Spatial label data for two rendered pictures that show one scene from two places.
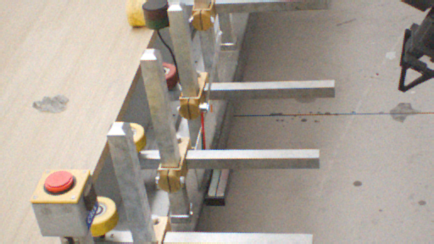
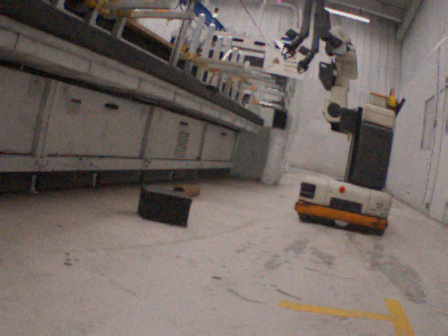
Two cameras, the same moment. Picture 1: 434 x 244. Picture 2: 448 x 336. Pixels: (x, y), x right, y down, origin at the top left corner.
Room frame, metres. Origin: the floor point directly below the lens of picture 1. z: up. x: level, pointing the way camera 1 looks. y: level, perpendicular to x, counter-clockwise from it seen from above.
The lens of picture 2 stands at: (-1.51, -0.12, 0.36)
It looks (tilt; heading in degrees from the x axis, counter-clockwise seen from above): 3 degrees down; 359
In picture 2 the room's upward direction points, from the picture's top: 12 degrees clockwise
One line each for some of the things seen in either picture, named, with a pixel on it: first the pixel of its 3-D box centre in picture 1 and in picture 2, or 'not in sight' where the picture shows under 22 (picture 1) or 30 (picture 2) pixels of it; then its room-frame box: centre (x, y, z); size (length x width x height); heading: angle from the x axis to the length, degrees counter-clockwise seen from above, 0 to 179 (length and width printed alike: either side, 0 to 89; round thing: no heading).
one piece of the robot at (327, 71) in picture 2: not in sight; (329, 73); (1.54, -0.74, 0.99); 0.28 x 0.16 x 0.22; 162
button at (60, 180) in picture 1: (59, 183); not in sight; (0.94, 0.23, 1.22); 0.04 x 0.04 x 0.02
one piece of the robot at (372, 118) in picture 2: not in sight; (371, 142); (1.42, -1.10, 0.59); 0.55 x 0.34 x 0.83; 162
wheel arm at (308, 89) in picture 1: (243, 91); (230, 72); (1.68, -0.07, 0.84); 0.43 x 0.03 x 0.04; 76
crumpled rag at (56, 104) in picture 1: (50, 100); not in sight; (1.67, 0.38, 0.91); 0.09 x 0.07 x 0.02; 69
